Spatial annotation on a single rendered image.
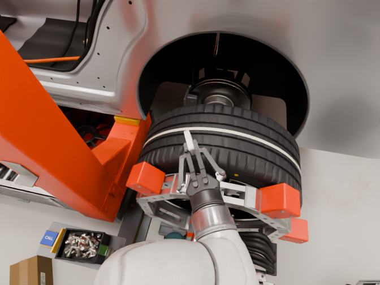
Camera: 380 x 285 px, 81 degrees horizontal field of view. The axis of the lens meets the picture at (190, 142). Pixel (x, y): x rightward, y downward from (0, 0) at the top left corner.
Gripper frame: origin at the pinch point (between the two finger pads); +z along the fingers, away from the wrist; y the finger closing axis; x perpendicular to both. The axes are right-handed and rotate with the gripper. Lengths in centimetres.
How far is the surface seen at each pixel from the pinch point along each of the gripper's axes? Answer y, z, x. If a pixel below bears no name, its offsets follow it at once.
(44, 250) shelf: -95, 7, -54
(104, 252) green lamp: -54, -7, -44
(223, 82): 20, 43, -21
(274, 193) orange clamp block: 17.4, -16.1, -13.9
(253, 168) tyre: 14.4, -9.1, -9.4
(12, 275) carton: -133, 6, -72
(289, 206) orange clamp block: 19.3, -20.9, -13.4
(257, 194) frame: 13.2, -14.4, -15.2
